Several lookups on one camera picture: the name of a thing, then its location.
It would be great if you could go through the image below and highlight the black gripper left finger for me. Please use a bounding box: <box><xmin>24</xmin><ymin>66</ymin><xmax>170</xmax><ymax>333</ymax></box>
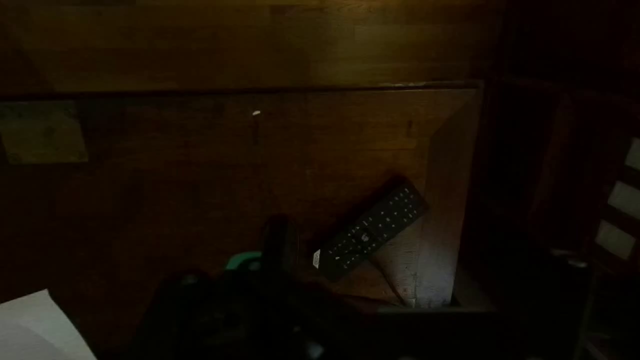
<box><xmin>131</xmin><ymin>267</ymin><xmax>225</xmax><ymax>360</ymax></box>

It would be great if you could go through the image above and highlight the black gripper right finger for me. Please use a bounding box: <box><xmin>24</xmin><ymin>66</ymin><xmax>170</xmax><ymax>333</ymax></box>
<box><xmin>252</xmin><ymin>211</ymin><xmax>324</xmax><ymax>360</ymax></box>

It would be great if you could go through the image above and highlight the black remote control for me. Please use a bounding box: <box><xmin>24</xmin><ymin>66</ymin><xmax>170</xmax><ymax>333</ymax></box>
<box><xmin>308</xmin><ymin>175</ymin><xmax>430</xmax><ymax>280</ymax></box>

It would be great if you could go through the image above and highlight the dark wooden desk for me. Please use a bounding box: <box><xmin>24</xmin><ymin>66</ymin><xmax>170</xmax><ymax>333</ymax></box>
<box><xmin>0</xmin><ymin>0</ymin><xmax>507</xmax><ymax>360</ymax></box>

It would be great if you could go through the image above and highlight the white paper sheet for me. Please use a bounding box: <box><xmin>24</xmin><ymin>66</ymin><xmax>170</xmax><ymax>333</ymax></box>
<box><xmin>0</xmin><ymin>285</ymin><xmax>99</xmax><ymax>360</ymax></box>

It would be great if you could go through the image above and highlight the tan sticky note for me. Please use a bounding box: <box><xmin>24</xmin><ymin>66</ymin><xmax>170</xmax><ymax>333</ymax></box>
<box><xmin>0</xmin><ymin>97</ymin><xmax>92</xmax><ymax>165</ymax></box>

